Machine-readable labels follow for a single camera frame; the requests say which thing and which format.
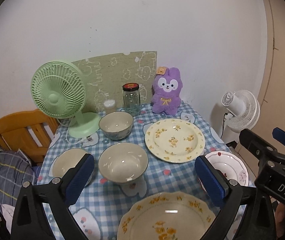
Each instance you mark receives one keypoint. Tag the blue checkered tablecloth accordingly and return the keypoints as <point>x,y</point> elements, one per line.
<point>102,203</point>

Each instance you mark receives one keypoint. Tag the ceramic bowl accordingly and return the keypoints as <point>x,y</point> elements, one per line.
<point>117,125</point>
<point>68,159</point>
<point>123,163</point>

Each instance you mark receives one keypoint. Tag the beige door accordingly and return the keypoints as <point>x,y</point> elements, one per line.
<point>262,34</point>

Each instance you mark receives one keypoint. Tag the green desk fan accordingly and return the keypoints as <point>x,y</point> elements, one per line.
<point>58,90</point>

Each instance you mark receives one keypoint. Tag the small red white plate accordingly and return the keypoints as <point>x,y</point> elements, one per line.
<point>230,165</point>

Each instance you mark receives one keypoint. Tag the round yellow floral plate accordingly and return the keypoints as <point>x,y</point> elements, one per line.
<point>175,141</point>

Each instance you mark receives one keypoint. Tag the white standing fan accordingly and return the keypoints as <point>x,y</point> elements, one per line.
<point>244,109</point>

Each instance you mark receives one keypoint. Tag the glass jar with black lid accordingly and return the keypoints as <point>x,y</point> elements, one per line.
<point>131,98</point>

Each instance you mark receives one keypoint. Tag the large scalloped yellow floral plate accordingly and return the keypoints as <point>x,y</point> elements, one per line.
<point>166,215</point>

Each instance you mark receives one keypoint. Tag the green cartoon board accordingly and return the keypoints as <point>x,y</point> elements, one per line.
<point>105,76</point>

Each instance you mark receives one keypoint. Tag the wooden bed headboard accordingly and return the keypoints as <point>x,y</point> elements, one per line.
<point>26,131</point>

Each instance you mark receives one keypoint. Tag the purple plush bunny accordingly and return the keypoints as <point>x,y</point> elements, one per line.
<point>166,87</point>

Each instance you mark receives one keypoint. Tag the grey plaid pillow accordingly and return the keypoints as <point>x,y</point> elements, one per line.
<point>15,169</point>

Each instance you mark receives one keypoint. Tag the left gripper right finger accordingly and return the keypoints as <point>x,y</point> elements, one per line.
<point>257,222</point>

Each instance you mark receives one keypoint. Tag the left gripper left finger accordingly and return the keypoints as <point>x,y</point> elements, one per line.
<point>30,221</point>

